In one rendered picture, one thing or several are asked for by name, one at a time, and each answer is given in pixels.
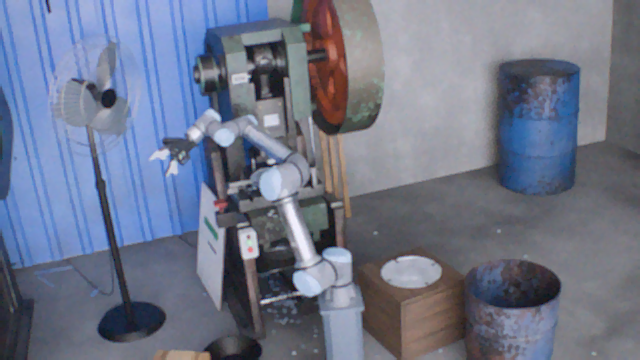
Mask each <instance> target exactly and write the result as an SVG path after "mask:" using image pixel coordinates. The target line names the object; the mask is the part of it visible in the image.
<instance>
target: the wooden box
mask: <svg viewBox="0 0 640 360"><path fill-rule="evenodd" d="M401 257H423V258H427V259H430V260H432V261H434V264H433V263H432V264H431V266H432V265H435V264H438V265H439V266H440V269H441V275H440V277H439V278H438V279H437V280H436V281H435V282H433V283H431V284H429V282H425V284H428V285H426V286H425V287H419V288H402V287H397V286H394V285H391V284H389V283H388V281H389V282H390V281H392V280H387V281H385V280H384V278H382V275H381V269H383V267H384V266H385V265H386V264H387V263H389V262H391V261H395V263H400V262H396V260H397V258H401ZM357 270H358V271H357V272H358V285H359V287H360V292H361V297H362V301H363V305H364V310H361V320H362V327H363V328H364V329H365V330H366V331H367V332H368V333H369V334H370V335H371V336H372V337H373V338H374V339H376V340H377V341H378V342H379V343H380V344H381V345H382V346H383V347H385V348H386V349H387V350H388V351H389V352H390V353H391V354H392V355H393V356H394V357H395V358H396V359H397V360H415V359H418V358H420V357H422V355H425V354H427V353H431V352H433V351H436V350H438V349H440V348H443V347H445V346H448V345H450V344H453V343H455V342H458V340H461V339H463V338H465V337H466V321H465V317H464V309H466V296H465V285H464V280H465V276H463V274H462V273H460V272H459V271H457V270H456V269H454V268H453V267H451V266H450V265H448V264H447V263H445V262H444V261H442V260H441V259H438V258H437V257H435V256H433V255H432V254H430V253H429V252H427V251H426V250H424V249H423V248H421V247H418V248H414V249H411V250H408V251H405V252H402V253H399V254H395V255H392V256H390V257H386V259H383V260H379V261H376V262H374V263H373V262H372V263H369V264H366V265H362V266H359V267H357Z"/></svg>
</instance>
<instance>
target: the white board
mask: <svg viewBox="0 0 640 360"><path fill-rule="evenodd" d="M214 200H218V198H217V197H216V196H215V194H214V192H213V191H212V190H211V189H210V188H209V186H208V185H207V184H206V183H204V182H202V184H201V200H200V217H199V233H198V240H199V250H198V265H197V274H198V275H199V277H200V279H201V281H202V283H203V284H204V286H205V288H206V291H207V292H209V294H210V296H211V298H212V300H213V301H214V303H215V305H216V307H217V308H218V310H220V308H221V295H222V281H223V268H224V255H225V241H226V228H224V229H218V227H217V225H216V221H215V214H214V212H216V210H219V207H218V208H217V207H215V206H214V204H213V201H214Z"/></svg>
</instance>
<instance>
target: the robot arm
mask: <svg viewBox="0 0 640 360"><path fill-rule="evenodd" d="M219 121H220V117H219V116H218V115H217V113H216V112H215V111H214V110H212V109H208V110H207V111H206V113H204V114H203V115H202V116H201V117H200V118H199V119H197V120H196V121H195V122H194V123H193V124H192V125H191V126H190V127H189V129H188V130H187V131H186V133H185V134H184V136H185V137H186V138H185V139H184V137H163V138H162V141H161V143H162V144H163V145H164V146H163V147H161V148H160V149H158V151H156V152H155V153H154V154H153V155H152V156H151V157H150V161H152V159H154V158H156V157H159V158H161V159H166V155H168V154H170V157H171V159H170V160H169V165H168V167H167V170H166V171H165V177H167V176H168V175H169V174H170V173H174V174H177V172H178V171H177V168H176V165H177V163H178V164H180V165H182V166H184V165H185V164H186V163H185V161H186V160H187V159H188V160H189V159H190V158H191V157H190V154H189V152H190V151H191V150H192V149H193V148H194V147H195V148H196V149H197V148H198V145H197V144H196V143H198V142H199V141H200V140H201V139H203V138H204V137H205V136H206V135H207V134H208V135H209V136H210V137H211V138H213V139H214V140H215V141H216V142H217V143H219V144H221V145H222V146H228V145H230V143H232V142H233V140H234V138H235V137H238V136H243V137H244V138H246V139H247V140H248V141H250V142H251V143H252V144H254V145H255V146H256V147H258V148H260V149H261V151H263V152H264V153H265V154H266V155H268V156H269V157H270V158H272V159H273V160H274V161H277V162H278V163H279V164H280V166H278V167H274V168H270V169H269V170H267V171H265V172H264V173H263V174H262V176H261V180H259V188H261V191H262V193H263V196H265V198H266V199H267V200H271V203H272V204H273V205H276V206H277V207H278V210H279V213H280V216H281V219H282V221H283V225H284V228H285V231H286V234H287V236H288V240H290V243H291V246H292V249H293V251H294V254H295V258H296V261H297V262H296V264H295V268H296V273H295V274H294V278H293V280H294V283H295V285H296V287H297V288H298V289H299V290H300V291H301V293H303V294H304V295H306V296H314V295H316V294H320V293H321V292H322V290H324V292H323V302H324V303H325V304H326V305H328V306H330V307H346V306H349V305H351V304H354V303H355V302H356V301H357V299H358V294H357V290H356V288H355V285H354V283H353V276H352V260H351V253H350V252H348V251H347V250H345V249H342V248H328V249H326V250H324V251H323V259H322V257H321V256H319V255H316V251H315V249H314V246H313V243H312V240H311V236H310V234H309V231H308V228H307V225H306V221H305V218H303V216H302V213H301V210H300V206H299V203H298V201H297V198H298V196H299V192H298V189H297V188H300V187H302V186H303V185H305V184H306V183H307V182H308V180H309V176H310V168H309V164H308V162H307V160H306V159H305V158H303V157H302V156H301V155H300V154H299V153H297V152H292V150H291V149H288V148H287V147H286V146H284V145H283V144H281V143H280V142H279V141H277V140H276V139H275V138H272V137H271V136H270V134H268V133H267V132H266V131H264V130H263V129H261V128H260V127H259V126H257V123H256V120H255V119H254V116H252V115H246V116H242V118H239V119H236V120H233V121H229V122H226V123H223V124H221V123H220V122H219ZM172 157H173V158H172ZM188 160H187V161H188ZM187 161H186V162H187ZM184 163H185V164H184Z"/></svg>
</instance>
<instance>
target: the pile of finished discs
mask: <svg viewBox="0 0 640 360"><path fill-rule="evenodd" d="M396 262H400V263H395V261H391V262H389V263H387V264H386V265H385V266H384V267H383V269H381V275H382V278H384V280H385V281H387V280H392V281H390V282H389V281H388V283H389V284H391V285H394V286H397V287H402V288H419V287H425V286H426V285H428V284H425V282H429V284H431V283H433V282H435V281H436V280H437V279H438V278H439V277H440V275H441V269H440V266H439V265H438V264H435V265H432V266H431V264H432V263H433V264H434V261H432V260H430V259H427V258H423V257H401V258H397V260H396Z"/></svg>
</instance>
